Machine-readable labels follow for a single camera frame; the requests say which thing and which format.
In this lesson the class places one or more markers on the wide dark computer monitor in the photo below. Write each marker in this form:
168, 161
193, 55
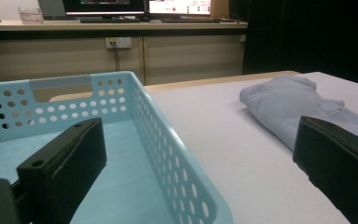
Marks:
102, 5

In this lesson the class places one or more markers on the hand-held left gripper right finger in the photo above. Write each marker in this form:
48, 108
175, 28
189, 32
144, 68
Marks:
338, 161

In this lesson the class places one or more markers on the light blue garment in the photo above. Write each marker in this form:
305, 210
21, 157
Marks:
286, 105

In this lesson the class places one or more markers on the bright white-screen computer monitor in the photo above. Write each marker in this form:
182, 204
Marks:
180, 6

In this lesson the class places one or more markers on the black curtain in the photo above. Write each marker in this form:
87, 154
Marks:
317, 34

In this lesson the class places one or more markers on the beige wooden counter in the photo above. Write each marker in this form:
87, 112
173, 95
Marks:
183, 56

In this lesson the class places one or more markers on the black keyboard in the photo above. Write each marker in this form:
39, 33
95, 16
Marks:
189, 20
108, 20

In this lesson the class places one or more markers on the white wall socket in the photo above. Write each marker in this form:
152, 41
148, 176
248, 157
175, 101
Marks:
122, 42

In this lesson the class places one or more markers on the light blue perforated plastic basket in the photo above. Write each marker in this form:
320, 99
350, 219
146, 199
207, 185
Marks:
127, 174

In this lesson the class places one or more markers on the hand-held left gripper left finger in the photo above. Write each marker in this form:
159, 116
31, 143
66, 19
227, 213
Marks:
65, 161

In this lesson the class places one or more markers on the dark laptop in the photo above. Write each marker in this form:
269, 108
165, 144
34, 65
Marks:
51, 9

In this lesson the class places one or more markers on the white table cover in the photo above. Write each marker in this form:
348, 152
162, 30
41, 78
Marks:
245, 174

